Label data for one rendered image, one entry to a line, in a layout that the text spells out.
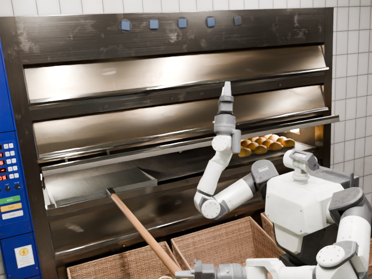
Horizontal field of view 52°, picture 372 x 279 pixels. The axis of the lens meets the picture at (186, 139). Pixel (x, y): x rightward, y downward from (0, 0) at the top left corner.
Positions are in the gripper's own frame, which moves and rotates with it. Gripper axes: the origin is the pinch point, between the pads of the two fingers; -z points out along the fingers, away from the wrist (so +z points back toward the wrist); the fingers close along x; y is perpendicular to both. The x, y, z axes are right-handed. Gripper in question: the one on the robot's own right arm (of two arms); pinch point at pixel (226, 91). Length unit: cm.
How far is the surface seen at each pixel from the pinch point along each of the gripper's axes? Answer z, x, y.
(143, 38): -34, -29, 40
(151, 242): 62, 7, 27
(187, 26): -45, -36, 18
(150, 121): 6, -46, 34
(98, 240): 70, -53, 58
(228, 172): 29, -76, -12
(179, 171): 29, -79, 18
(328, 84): -34, -85, -78
